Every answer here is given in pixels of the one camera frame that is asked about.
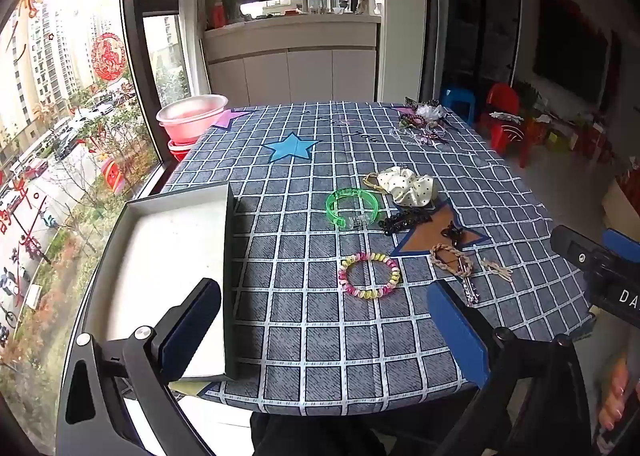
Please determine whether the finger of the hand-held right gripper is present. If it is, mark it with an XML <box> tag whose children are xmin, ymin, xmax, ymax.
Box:
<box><xmin>602</xmin><ymin>228</ymin><xmax>640</xmax><ymax>262</ymax></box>
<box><xmin>550</xmin><ymin>225</ymin><xmax>611</xmax><ymax>282</ymax></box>

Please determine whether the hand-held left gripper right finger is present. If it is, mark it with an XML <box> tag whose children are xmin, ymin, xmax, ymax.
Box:
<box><xmin>427</xmin><ymin>278</ymin><xmax>596</xmax><ymax>456</ymax></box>

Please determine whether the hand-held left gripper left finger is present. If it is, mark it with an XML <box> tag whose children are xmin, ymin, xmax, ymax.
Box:
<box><xmin>55</xmin><ymin>278</ymin><xmax>223</xmax><ymax>456</ymax></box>

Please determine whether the grey cardboard box tray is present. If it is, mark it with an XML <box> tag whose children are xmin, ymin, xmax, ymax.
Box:
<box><xmin>82</xmin><ymin>181</ymin><xmax>241</xmax><ymax>383</ymax></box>

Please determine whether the braided beige hair tie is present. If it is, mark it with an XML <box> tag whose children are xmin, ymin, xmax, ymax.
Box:
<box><xmin>430</xmin><ymin>242</ymin><xmax>473</xmax><ymax>277</ymax></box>

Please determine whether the pink yellow spiral hair tie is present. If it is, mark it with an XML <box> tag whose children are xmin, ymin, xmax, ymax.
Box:
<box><xmin>337</xmin><ymin>251</ymin><xmax>402</xmax><ymax>301</ymax></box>

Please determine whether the long black hair clip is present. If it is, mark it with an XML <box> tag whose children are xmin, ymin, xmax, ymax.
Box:
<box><xmin>377</xmin><ymin>207</ymin><xmax>433</xmax><ymax>237</ymax></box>

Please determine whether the white polka dot scrunchie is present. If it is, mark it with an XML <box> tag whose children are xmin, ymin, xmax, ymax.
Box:
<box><xmin>376</xmin><ymin>167</ymin><xmax>436</xmax><ymax>207</ymax></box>

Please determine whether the green plastic bangle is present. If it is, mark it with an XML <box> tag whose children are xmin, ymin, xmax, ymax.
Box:
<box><xmin>325</xmin><ymin>187</ymin><xmax>383</xmax><ymax>229</ymax></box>

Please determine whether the person's right hand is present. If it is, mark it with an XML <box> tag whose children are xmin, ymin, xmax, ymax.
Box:
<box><xmin>597</xmin><ymin>351</ymin><xmax>640</xmax><ymax>442</ymax></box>

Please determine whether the silver star hair clip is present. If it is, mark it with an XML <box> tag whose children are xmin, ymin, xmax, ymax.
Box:
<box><xmin>457</xmin><ymin>263</ymin><xmax>480</xmax><ymax>308</ymax></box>

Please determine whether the checked blue-grey tablecloth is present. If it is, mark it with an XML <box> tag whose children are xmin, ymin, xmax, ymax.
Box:
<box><xmin>162</xmin><ymin>101</ymin><xmax>598</xmax><ymax>417</ymax></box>

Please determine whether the small clear hair clip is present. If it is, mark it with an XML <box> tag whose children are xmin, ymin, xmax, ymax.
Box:
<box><xmin>344</xmin><ymin>213</ymin><xmax>375</xmax><ymax>233</ymax></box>

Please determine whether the red plastic chair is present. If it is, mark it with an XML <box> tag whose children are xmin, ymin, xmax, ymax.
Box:
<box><xmin>477</xmin><ymin>82</ymin><xmax>531</xmax><ymax>168</ymax></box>

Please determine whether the red plastic basin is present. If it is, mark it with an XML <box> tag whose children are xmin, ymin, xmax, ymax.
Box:
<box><xmin>167</xmin><ymin>138</ymin><xmax>201</xmax><ymax>164</ymax></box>

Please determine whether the blue plastic stool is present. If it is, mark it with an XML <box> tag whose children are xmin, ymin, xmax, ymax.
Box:
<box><xmin>441</xmin><ymin>87</ymin><xmax>476</xmax><ymax>126</ymax></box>

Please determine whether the pink plastic basin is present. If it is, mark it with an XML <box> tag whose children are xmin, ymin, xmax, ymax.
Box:
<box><xmin>156</xmin><ymin>93</ymin><xmax>230</xmax><ymax>143</ymax></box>

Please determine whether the pile of hair accessories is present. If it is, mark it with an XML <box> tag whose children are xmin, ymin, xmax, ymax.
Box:
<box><xmin>390</xmin><ymin>96</ymin><xmax>456</xmax><ymax>148</ymax></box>

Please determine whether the white cabinet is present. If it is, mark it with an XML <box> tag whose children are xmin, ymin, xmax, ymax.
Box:
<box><xmin>202</xmin><ymin>15</ymin><xmax>382</xmax><ymax>108</ymax></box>

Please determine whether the red paper-cut window decoration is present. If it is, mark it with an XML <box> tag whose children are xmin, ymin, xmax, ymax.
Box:
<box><xmin>90</xmin><ymin>32</ymin><xmax>127</xmax><ymax>82</ymax></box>

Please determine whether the dark wall board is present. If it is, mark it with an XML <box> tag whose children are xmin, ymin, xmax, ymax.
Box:
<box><xmin>532</xmin><ymin>0</ymin><xmax>613</xmax><ymax>107</ymax></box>

